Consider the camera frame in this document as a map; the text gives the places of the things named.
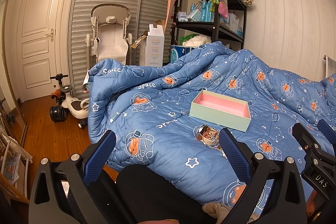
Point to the tall white carton box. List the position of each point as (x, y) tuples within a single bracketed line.
[(152, 46)]

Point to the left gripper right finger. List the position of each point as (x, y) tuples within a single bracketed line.
[(286, 200)]

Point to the person's right hand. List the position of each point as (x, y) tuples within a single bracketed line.
[(310, 203)]

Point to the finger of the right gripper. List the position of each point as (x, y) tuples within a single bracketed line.
[(315, 157), (327, 131)]

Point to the black trouser leg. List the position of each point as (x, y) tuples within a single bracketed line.
[(152, 199)]

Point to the blue plastic bottles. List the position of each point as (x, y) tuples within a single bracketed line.
[(206, 14)]

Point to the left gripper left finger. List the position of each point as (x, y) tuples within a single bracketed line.
[(78, 190)]

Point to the blue tissue pack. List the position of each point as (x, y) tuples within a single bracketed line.
[(178, 51)]

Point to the mint box pink lining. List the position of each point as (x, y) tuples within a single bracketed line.
[(222, 110)]

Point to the white panel door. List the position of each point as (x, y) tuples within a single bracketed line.
[(36, 49)]

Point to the white baby high chair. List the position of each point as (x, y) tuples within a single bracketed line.
[(110, 38)]

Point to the blue space bear comforter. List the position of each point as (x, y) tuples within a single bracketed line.
[(169, 118)]

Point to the watch with beige strap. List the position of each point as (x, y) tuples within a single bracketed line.
[(207, 135)]

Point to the white kids ride-on scooter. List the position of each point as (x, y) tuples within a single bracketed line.
[(65, 103)]

